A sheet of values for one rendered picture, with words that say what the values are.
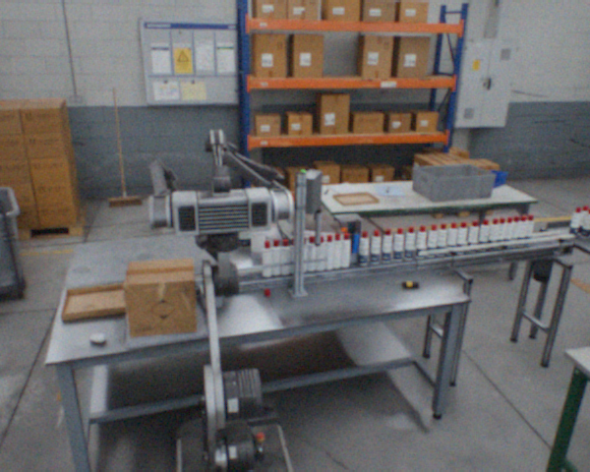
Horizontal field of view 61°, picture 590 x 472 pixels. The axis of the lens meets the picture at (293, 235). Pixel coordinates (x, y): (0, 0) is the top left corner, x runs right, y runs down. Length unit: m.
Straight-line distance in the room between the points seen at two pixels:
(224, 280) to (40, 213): 4.04
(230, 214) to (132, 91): 5.12
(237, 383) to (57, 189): 4.30
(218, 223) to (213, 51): 4.97
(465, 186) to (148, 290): 3.09
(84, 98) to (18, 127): 1.55
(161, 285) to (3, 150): 3.80
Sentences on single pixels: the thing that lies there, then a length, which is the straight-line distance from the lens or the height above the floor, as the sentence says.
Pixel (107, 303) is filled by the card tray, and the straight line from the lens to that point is 2.79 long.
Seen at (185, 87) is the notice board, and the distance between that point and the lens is 6.91.
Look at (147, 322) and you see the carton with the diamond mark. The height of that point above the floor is 0.93.
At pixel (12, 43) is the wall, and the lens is 7.25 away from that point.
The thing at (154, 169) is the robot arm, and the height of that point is 1.52.
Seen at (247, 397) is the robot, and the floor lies 0.93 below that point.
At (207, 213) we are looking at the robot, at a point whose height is 1.47.
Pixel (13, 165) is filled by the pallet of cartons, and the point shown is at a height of 0.83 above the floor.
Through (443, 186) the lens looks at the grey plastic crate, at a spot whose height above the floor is 0.94.
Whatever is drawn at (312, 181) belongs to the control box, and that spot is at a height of 1.46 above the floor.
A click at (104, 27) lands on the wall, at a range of 7.05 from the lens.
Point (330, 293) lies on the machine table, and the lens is 2.78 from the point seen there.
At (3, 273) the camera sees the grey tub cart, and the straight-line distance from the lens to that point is 4.72.
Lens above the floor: 2.15
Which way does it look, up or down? 22 degrees down
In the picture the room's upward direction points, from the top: 1 degrees clockwise
